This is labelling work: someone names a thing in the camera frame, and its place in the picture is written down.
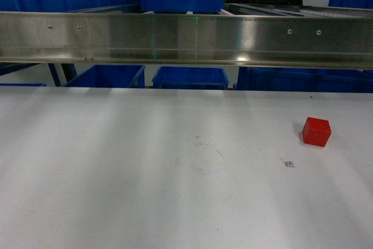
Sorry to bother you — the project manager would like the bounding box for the red magnetic block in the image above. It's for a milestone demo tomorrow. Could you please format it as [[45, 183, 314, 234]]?
[[302, 117, 332, 147]]

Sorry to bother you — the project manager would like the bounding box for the blue bin lower middle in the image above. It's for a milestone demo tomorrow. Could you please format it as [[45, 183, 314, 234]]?
[[152, 66, 229, 90]]

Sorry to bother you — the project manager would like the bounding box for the blue bin lower left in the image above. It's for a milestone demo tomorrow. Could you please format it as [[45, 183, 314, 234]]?
[[65, 65, 145, 88]]

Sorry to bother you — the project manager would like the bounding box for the small QR code sticker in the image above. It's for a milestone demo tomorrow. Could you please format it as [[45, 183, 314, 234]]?
[[281, 159, 296, 168]]

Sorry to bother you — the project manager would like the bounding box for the blue bin lower right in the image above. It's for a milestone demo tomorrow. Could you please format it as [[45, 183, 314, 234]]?
[[233, 67, 372, 93]]

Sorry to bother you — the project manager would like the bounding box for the blue bin edge far left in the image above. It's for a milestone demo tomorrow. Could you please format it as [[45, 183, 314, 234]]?
[[0, 83, 47, 87]]

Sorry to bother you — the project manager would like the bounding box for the stainless steel shelf rail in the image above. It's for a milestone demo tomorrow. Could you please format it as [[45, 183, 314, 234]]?
[[1, 4, 372, 70]]

